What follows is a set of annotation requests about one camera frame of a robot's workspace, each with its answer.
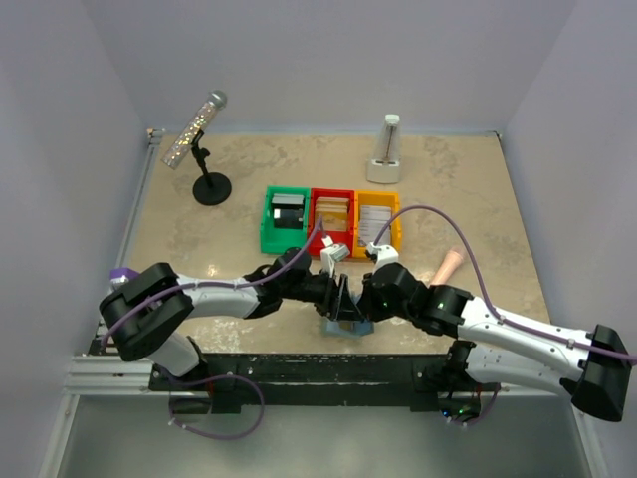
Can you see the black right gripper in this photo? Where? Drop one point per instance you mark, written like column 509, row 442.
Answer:
column 366, row 303

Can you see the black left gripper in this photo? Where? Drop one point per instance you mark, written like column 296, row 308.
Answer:
column 329, row 306

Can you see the teal leather card holder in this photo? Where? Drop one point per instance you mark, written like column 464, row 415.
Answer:
column 347, row 329

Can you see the black VIP card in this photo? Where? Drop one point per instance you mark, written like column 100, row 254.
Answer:
column 288, row 218

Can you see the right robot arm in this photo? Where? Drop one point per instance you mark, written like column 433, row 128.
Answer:
column 591, row 368

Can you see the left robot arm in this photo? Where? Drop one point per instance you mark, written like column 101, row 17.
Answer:
column 142, row 315

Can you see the silver cards stack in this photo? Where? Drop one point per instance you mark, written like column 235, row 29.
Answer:
column 372, row 218

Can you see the red plastic bin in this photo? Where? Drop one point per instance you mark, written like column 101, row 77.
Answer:
column 338, row 237

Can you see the pink microphone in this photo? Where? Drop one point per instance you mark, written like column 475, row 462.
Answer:
column 453, row 260

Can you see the yellow plastic bin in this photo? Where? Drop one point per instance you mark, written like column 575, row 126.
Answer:
column 381, row 198

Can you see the green plastic bin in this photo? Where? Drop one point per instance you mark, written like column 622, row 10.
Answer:
column 277, row 241

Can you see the white metronome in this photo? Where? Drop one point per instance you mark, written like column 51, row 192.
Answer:
column 384, row 164

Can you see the black microphone stand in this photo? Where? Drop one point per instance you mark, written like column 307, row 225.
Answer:
column 211, row 188

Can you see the glitter silver microphone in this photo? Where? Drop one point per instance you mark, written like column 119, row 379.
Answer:
column 216, row 101

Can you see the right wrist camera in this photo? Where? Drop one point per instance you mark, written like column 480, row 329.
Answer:
column 381, row 254

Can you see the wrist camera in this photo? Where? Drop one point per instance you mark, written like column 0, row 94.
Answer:
column 381, row 254
column 330, row 254

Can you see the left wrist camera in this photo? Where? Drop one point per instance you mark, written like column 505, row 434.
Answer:
column 330, row 254

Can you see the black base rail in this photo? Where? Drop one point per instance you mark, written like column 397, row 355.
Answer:
column 422, row 383

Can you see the purple bracket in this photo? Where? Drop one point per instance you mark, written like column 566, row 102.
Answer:
column 120, row 276

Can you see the aluminium frame rail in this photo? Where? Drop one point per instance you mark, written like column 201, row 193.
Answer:
column 97, row 377

